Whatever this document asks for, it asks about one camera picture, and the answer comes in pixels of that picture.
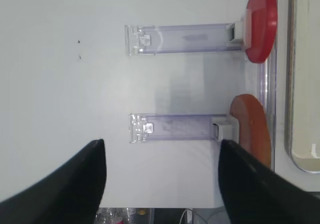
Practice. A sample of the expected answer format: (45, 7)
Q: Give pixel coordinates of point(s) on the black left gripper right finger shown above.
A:
(252, 193)

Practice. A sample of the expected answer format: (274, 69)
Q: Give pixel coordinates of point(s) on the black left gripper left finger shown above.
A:
(70, 194)

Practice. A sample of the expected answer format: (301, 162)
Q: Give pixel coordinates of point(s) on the standing orange cheese slice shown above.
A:
(254, 136)

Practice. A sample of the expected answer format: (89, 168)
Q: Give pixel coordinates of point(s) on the standing red tomato slice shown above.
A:
(264, 16)

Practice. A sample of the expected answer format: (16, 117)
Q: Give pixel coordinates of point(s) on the plastic bottles under table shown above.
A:
(127, 215)

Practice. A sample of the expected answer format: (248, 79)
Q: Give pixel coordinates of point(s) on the clear left front stop bar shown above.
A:
(267, 92)

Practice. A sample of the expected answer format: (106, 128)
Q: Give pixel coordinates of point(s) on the clear cheese holder rail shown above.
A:
(152, 127)

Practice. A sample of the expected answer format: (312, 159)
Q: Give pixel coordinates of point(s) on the clear tomato holder rail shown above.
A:
(142, 40)

